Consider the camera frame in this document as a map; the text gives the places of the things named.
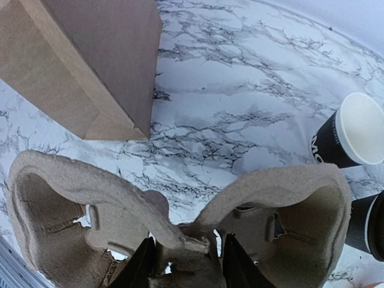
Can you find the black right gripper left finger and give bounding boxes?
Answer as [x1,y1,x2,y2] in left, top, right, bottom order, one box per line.
[109,237,156,288]

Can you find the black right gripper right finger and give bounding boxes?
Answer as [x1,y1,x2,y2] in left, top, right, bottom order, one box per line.
[223,234,275,288]

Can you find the brown cardboard cup carrier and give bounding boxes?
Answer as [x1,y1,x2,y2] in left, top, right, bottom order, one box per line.
[6,150,352,288]

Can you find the black paper coffee cup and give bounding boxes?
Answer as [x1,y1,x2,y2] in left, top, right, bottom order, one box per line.
[345,195,378,254]

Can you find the brown paper bag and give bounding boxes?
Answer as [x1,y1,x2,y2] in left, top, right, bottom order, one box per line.
[1,1,162,140]

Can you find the black plastic cup lid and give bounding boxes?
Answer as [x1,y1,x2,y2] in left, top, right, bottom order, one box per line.
[367,191,383,262]

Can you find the orange white bowl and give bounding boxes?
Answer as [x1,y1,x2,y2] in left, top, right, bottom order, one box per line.
[363,282,384,288]

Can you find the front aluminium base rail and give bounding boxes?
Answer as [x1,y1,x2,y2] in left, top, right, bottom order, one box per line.
[1,236,54,288]

